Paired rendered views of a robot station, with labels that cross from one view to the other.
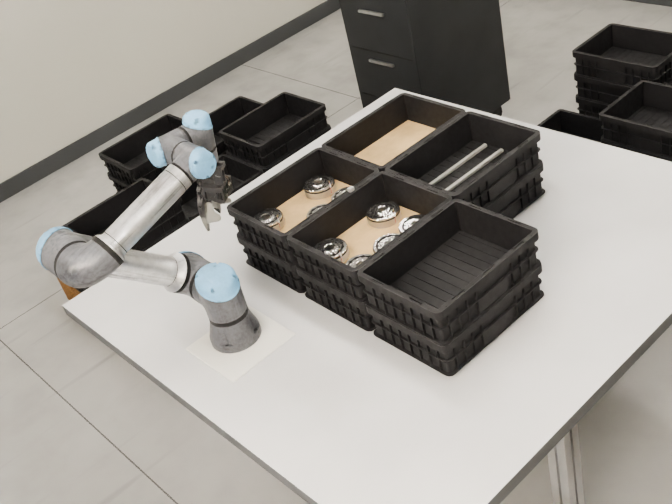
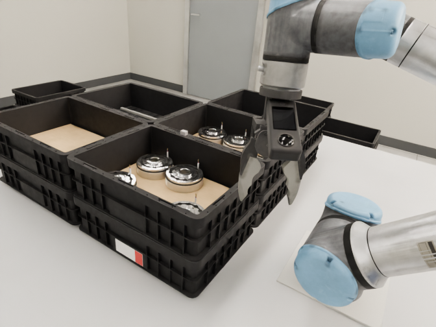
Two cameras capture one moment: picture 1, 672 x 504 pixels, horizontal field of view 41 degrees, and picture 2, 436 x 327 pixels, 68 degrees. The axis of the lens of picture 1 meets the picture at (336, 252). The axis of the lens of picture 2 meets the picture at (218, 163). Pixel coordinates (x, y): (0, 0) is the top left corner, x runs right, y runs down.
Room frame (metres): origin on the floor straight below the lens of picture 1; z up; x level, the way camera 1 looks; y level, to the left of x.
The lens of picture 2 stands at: (2.57, 0.73, 1.30)
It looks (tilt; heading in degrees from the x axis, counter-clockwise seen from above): 28 degrees down; 243
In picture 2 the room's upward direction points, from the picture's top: 5 degrees clockwise
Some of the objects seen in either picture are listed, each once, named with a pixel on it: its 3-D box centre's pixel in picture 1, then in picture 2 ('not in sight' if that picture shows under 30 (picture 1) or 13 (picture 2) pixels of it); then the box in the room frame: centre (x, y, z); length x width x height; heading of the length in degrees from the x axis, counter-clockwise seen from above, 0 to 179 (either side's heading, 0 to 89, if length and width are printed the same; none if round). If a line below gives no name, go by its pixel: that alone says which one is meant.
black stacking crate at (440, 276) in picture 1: (450, 270); (266, 121); (1.87, -0.28, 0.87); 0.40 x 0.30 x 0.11; 123
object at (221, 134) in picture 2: (416, 225); (212, 132); (2.12, -0.24, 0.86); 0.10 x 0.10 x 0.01
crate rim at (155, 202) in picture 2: (303, 191); (169, 163); (2.37, 0.05, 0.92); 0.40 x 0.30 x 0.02; 123
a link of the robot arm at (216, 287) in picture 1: (219, 291); (347, 225); (2.05, 0.35, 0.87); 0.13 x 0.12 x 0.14; 33
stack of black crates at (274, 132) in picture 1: (284, 161); not in sight; (3.58, 0.12, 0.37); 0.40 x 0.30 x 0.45; 124
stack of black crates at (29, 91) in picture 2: not in sight; (54, 117); (2.69, -1.87, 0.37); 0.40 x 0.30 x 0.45; 34
